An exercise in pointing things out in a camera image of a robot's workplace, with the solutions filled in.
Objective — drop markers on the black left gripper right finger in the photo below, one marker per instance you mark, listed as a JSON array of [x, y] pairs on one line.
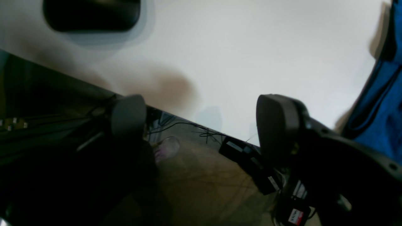
[[350, 184]]

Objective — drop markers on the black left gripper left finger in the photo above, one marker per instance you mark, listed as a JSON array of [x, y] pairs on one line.
[[71, 173]]

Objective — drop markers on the blue t-shirt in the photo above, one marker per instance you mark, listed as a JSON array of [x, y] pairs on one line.
[[376, 120]]

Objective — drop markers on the black box with name sticker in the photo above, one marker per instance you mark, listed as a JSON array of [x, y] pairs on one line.
[[292, 212]]

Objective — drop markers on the black power adapter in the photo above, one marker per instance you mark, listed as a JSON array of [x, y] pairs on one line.
[[251, 162]]

